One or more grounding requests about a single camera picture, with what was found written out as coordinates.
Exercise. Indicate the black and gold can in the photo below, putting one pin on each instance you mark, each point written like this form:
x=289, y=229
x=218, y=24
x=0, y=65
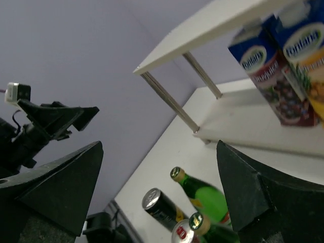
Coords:
x=162, y=209

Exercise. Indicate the tall green glass bottle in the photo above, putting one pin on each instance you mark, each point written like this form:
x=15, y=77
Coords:
x=204, y=197

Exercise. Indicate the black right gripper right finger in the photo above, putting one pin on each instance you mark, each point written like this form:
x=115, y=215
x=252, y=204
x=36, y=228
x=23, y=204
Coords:
x=267, y=205

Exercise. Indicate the small red-tab silver can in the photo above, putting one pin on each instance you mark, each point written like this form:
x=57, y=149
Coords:
x=182, y=233

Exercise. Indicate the short green glass bottle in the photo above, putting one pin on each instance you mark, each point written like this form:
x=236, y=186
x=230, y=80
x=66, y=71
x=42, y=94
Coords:
x=211, y=232

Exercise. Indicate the yellow pineapple juice carton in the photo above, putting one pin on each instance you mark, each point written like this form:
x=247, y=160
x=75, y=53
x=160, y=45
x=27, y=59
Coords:
x=299, y=33

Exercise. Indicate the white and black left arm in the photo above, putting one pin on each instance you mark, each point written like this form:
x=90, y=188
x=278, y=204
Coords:
x=8, y=134

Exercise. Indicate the purple grape juice carton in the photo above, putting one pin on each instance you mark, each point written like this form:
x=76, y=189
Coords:
x=262, y=60

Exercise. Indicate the white two-tier shelf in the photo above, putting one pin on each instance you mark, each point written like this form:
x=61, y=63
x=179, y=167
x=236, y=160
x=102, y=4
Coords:
x=236, y=113

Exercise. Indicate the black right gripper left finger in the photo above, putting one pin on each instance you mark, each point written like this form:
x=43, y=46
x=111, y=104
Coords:
x=50, y=203

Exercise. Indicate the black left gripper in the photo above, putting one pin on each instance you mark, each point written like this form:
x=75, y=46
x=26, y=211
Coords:
x=48, y=122

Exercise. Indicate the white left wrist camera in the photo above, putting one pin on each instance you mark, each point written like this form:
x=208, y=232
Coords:
x=17, y=91

